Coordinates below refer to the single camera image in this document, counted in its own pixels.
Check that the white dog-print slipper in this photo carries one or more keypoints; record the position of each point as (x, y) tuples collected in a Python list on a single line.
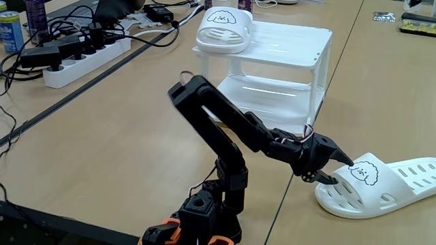
[(391, 183), (243, 27)]

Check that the white plastic shoe rack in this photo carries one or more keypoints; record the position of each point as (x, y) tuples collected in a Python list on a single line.
[(289, 44)]

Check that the black and yellow box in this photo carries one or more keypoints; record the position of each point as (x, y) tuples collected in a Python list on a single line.
[(419, 25)]

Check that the dark purple drink can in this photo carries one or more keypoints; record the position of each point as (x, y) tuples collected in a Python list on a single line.
[(245, 4), (208, 3)]

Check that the clear plastic box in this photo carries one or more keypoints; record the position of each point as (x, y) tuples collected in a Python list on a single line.
[(420, 5)]

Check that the small black power brick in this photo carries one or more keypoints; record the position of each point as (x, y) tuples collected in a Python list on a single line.
[(158, 13)]

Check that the black power plug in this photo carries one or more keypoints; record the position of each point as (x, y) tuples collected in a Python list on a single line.
[(110, 38)]

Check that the white power strip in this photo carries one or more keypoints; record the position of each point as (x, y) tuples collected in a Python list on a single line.
[(88, 63)]

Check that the tall black power adapter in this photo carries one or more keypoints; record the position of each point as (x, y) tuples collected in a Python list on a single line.
[(96, 34)]

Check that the wide black power adapter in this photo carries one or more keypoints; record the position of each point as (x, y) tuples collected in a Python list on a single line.
[(41, 56), (68, 46)]

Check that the black base board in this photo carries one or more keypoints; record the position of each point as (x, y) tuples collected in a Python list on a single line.
[(34, 228)]

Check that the tall purple drink can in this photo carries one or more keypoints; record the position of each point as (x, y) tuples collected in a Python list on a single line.
[(35, 20)]

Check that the blue drink can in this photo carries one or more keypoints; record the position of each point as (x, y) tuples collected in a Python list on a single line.
[(12, 34)]

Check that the green drink can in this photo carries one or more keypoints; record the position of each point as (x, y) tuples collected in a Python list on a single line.
[(2, 7)]

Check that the white printed bracket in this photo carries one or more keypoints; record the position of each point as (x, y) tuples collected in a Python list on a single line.
[(124, 24), (144, 20)]

